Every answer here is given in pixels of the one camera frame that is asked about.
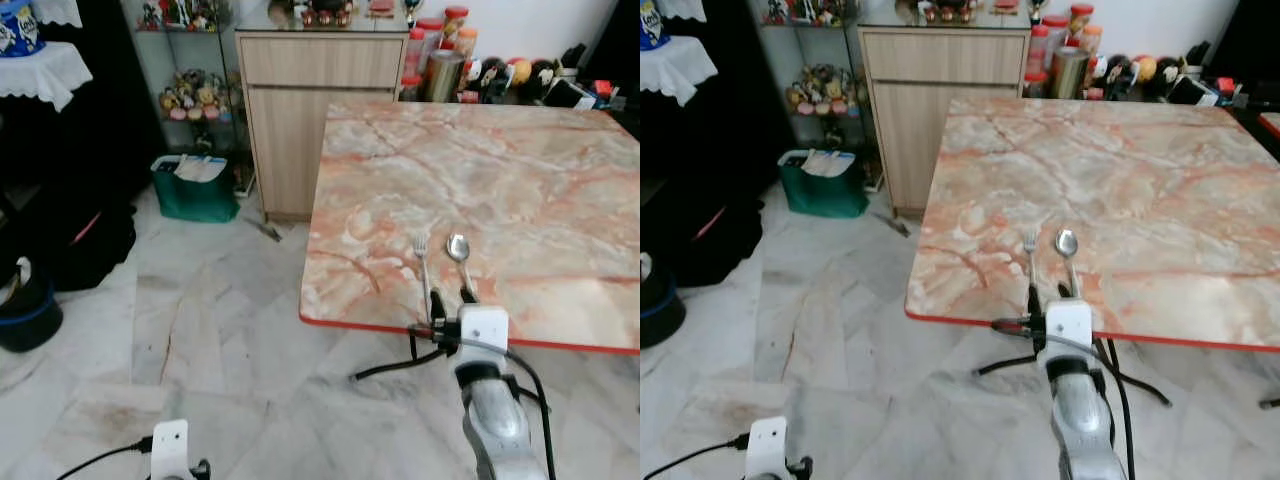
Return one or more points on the silver metal fork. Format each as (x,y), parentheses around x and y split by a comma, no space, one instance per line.
(421,246)
(1030,243)

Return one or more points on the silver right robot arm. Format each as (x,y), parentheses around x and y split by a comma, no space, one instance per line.
(1080,420)
(497,420)

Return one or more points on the silver metal spoon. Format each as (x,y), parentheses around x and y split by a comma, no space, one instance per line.
(458,247)
(1066,242)

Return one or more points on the marble top folding table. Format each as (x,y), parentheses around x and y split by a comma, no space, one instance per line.
(1110,190)
(500,190)
(1272,124)

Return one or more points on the black bucket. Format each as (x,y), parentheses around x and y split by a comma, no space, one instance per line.
(25,320)
(658,315)

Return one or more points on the light wooden cabinet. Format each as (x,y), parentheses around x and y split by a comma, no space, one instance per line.
(920,130)
(300,130)

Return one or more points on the shiny metal canister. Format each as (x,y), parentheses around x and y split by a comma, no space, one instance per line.
(444,78)
(1069,74)

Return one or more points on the green storage bag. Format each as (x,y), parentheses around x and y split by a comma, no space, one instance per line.
(195,200)
(822,197)

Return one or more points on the tall red lid jar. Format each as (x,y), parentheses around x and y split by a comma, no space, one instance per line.
(1038,52)
(414,55)

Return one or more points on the black bag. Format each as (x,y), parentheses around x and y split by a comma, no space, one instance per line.
(715,240)
(85,245)

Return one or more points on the white papers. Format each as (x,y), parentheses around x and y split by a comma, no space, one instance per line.
(203,168)
(828,163)

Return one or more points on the glass display shelf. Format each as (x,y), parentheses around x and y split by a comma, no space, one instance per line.
(862,120)
(235,120)

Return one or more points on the orange snack jar red lid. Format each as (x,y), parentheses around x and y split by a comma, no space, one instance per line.
(456,22)
(1081,18)

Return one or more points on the small plush figurines cluster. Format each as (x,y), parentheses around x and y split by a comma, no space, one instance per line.
(820,94)
(195,98)

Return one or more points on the white lace cloth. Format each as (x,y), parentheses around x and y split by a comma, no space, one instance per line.
(670,68)
(40,72)

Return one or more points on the blue printed tin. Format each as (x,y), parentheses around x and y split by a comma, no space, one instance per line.
(18,30)
(650,25)

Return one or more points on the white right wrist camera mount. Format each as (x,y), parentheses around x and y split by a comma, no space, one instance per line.
(483,330)
(1070,325)

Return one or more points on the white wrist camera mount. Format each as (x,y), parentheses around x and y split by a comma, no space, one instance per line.
(767,448)
(170,450)
(1070,325)
(483,330)

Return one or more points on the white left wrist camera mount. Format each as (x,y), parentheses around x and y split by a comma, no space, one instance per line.
(170,450)
(767,448)

